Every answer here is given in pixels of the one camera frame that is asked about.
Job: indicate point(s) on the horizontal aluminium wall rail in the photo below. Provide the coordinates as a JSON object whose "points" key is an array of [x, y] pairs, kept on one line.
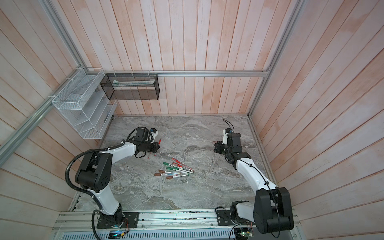
{"points": [[224, 73]]}

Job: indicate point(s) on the upper green marker pen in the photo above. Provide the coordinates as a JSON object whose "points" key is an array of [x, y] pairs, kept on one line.
{"points": [[177, 166]]}

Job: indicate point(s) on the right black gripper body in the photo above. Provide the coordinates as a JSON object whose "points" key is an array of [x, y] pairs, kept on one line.
{"points": [[223, 149]]}

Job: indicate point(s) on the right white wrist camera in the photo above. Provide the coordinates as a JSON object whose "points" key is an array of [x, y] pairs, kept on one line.
{"points": [[226, 134]]}

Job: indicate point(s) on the lower green marker pen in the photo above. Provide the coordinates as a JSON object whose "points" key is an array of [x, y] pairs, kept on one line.
{"points": [[179, 170]]}

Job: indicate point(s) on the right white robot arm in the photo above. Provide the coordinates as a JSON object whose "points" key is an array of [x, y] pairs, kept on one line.
{"points": [[271, 210]]}

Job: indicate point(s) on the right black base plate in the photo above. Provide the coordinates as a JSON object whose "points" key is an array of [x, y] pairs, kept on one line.
{"points": [[224, 217]]}

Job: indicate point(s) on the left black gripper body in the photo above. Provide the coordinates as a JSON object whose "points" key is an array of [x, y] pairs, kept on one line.
{"points": [[151, 147]]}

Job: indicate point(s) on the black wire mesh basket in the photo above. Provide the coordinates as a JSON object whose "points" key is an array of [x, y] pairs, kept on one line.
{"points": [[131, 87]]}

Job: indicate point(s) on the green marker pen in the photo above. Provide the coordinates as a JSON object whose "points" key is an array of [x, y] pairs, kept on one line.
{"points": [[179, 170], [177, 166]]}

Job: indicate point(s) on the white wire mesh shelf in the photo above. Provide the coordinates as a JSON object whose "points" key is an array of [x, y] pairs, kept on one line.
{"points": [[84, 104]]}

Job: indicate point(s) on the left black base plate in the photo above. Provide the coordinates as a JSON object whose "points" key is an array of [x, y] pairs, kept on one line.
{"points": [[119, 220]]}

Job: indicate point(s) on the lower brown marker pen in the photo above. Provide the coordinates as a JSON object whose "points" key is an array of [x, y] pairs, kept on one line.
{"points": [[176, 176]]}

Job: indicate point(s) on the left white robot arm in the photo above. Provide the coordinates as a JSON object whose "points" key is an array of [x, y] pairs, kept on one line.
{"points": [[94, 173]]}

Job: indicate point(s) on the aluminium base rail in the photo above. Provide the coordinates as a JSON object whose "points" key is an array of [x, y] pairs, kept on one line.
{"points": [[197, 224]]}

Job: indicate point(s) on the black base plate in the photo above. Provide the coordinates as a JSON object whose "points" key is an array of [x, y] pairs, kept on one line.
{"points": [[224, 217], [119, 220]]}

